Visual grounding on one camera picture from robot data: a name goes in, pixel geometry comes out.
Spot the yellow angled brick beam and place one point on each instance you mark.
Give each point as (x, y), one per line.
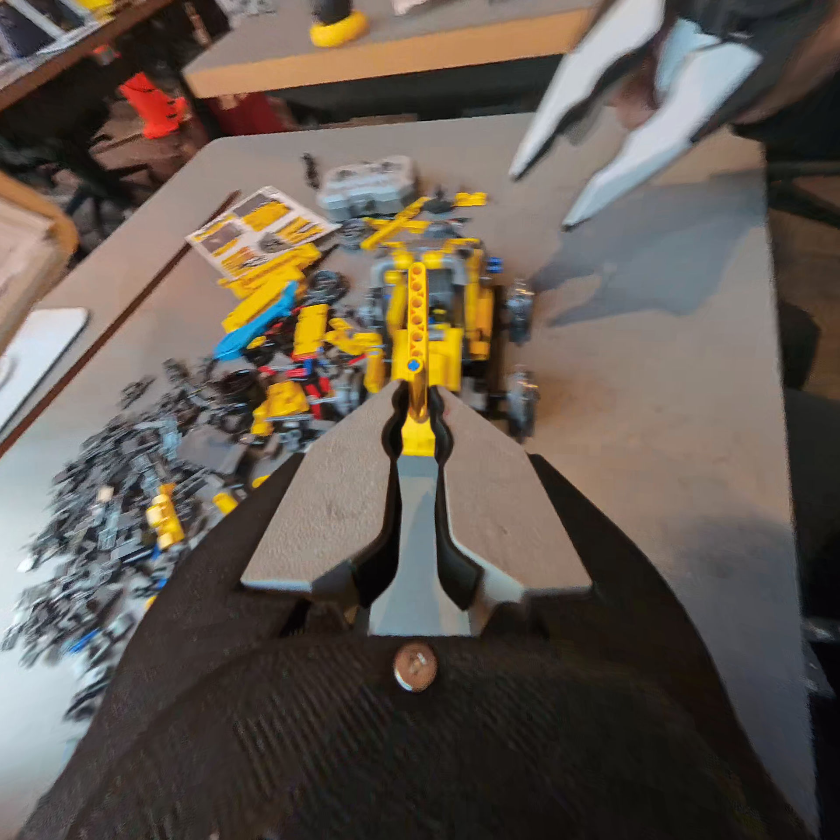
(397, 223)

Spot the dark grey curved panel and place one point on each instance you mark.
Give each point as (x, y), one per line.
(443, 203)

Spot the black toy wheel hub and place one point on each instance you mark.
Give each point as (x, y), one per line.
(328, 285)

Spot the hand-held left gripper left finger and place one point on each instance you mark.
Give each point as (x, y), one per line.
(321, 518)

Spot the wood rimmed grey table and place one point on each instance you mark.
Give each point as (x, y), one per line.
(394, 52)

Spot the yellow grey sticker sheet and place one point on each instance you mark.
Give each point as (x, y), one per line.
(256, 229)

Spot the grey toy wheel hub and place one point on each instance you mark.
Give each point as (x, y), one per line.
(353, 233)

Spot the yellow brick toy car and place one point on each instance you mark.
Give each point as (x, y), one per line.
(453, 295)

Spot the grey brick battery box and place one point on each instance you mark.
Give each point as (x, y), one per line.
(367, 187)

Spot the person's right hand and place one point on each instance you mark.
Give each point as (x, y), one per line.
(807, 72)

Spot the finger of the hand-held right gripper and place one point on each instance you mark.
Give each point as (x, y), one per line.
(663, 138)
(590, 79)

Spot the pile of small brick parts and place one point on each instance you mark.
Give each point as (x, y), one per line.
(131, 499)

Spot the bundle of yellow beams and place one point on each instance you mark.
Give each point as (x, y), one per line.
(269, 282)

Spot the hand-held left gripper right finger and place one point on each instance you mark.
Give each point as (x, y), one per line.
(512, 518)

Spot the yellow brick panel piece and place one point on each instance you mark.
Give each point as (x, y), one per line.
(471, 199)

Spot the grey desk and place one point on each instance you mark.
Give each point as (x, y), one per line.
(656, 394)

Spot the long yellow brick beam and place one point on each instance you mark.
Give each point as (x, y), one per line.
(417, 315)

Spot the wooden document stand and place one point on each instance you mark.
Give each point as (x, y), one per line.
(33, 262)

